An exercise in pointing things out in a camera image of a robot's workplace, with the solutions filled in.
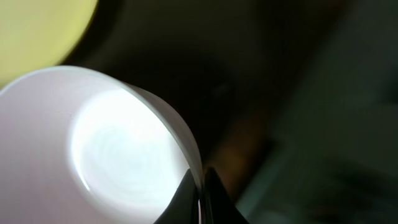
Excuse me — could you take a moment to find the white cup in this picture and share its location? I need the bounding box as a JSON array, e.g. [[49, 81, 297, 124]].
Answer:
[[1, 66, 203, 223]]

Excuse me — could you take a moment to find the dark brown serving tray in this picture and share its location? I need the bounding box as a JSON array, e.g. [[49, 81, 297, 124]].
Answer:
[[65, 0, 348, 200]]

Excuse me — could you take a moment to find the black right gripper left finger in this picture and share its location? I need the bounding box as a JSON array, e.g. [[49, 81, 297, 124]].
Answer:
[[155, 169, 199, 224]]

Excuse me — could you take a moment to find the grey dishwasher rack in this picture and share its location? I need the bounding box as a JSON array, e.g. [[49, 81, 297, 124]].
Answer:
[[236, 0, 397, 223]]

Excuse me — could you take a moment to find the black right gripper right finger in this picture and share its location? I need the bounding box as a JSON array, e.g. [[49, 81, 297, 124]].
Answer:
[[200, 167, 249, 224]]

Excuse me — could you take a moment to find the yellow plate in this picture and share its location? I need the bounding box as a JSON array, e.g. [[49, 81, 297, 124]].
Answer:
[[1, 0, 98, 86]]

